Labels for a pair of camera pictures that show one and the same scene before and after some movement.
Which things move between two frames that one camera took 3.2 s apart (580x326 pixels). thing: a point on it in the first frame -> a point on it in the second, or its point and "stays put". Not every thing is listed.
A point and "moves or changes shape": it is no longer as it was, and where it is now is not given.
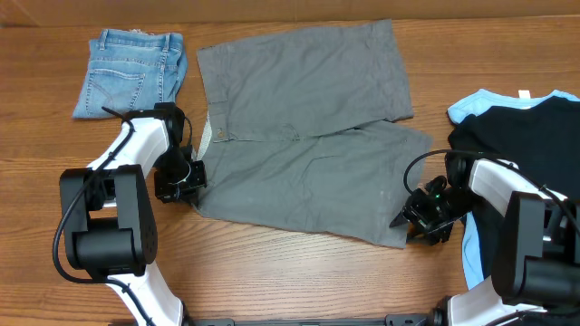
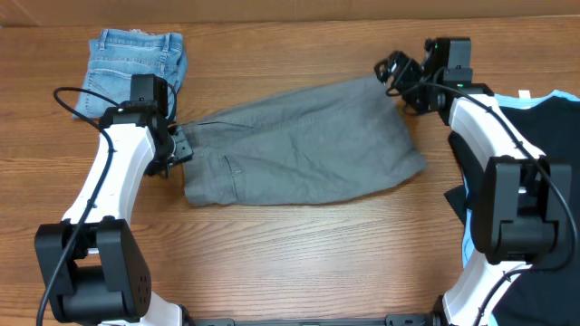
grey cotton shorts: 304,132 moves or changes shape
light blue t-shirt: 467,105 stays put
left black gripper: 167,194 -> 184,152
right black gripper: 420,214 -> 398,68
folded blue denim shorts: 131,70 stays put
